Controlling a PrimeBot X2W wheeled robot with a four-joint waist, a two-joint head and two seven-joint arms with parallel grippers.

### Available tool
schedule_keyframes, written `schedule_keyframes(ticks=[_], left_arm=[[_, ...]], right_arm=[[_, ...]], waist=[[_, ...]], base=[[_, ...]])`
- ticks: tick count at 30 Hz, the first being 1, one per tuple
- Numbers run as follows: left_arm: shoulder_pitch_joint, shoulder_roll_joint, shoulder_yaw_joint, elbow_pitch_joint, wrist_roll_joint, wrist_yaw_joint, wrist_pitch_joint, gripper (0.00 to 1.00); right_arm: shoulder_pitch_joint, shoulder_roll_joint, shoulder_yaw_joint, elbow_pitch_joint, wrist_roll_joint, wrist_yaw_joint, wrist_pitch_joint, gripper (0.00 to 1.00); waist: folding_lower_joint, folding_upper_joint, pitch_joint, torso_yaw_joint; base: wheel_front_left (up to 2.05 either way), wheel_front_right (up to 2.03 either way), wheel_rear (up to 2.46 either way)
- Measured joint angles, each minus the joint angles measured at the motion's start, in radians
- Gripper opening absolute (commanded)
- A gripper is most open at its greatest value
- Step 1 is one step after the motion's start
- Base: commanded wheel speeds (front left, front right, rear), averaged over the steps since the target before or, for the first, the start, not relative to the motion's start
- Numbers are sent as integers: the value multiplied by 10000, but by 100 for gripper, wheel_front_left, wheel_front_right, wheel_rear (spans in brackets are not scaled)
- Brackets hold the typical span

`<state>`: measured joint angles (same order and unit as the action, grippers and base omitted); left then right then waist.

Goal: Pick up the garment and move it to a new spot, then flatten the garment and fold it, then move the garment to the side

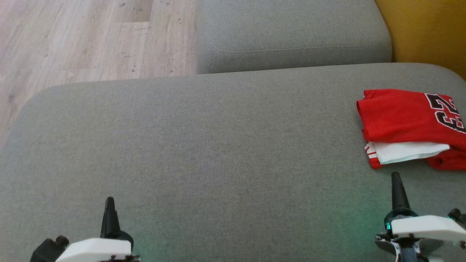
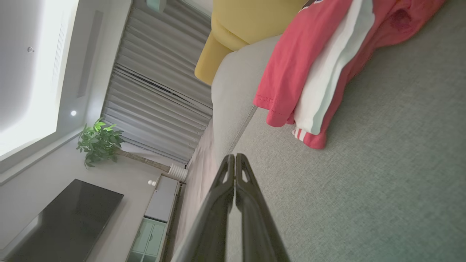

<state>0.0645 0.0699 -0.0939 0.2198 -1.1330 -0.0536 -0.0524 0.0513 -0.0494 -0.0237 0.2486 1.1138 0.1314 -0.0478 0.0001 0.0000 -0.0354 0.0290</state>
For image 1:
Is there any large grey sofa seat cushion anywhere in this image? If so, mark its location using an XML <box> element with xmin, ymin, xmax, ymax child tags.
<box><xmin>0</xmin><ymin>63</ymin><xmax>466</xmax><ymax>262</ymax></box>

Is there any small grey sofa seat cushion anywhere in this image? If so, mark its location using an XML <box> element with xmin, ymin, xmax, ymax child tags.
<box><xmin>197</xmin><ymin>0</ymin><xmax>393</xmax><ymax>74</ymax></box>

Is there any red white basketball jersey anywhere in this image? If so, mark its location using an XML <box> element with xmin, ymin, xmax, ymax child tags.
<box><xmin>356</xmin><ymin>88</ymin><xmax>466</xmax><ymax>171</ymax></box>

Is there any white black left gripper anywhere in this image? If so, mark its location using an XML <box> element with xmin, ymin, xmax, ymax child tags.
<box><xmin>55</xmin><ymin>196</ymin><xmax>141</xmax><ymax>262</ymax></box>

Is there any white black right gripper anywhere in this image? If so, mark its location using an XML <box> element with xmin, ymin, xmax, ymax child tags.
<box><xmin>375</xmin><ymin>172</ymin><xmax>466</xmax><ymax>262</ymax></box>

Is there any yellow sofa backrest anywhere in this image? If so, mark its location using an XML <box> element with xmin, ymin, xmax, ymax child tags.
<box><xmin>375</xmin><ymin>0</ymin><xmax>466</xmax><ymax>80</ymax></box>

